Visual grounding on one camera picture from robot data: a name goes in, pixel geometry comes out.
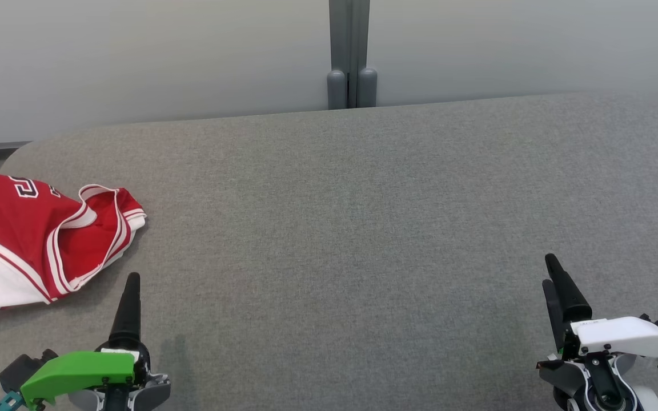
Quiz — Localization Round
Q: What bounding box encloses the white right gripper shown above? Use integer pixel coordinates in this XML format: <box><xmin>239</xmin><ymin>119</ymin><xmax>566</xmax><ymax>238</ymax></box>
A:
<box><xmin>541</xmin><ymin>253</ymin><xmax>658</xmax><ymax>372</ymax></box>

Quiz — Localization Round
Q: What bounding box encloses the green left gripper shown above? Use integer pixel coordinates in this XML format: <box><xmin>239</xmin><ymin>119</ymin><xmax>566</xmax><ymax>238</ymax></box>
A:
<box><xmin>19</xmin><ymin>272</ymin><xmax>153</xmax><ymax>409</ymax></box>

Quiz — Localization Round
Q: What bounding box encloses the red white basketball jersey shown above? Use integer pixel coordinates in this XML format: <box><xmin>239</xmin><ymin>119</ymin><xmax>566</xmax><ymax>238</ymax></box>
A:
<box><xmin>0</xmin><ymin>169</ymin><xmax>147</xmax><ymax>316</ymax></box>

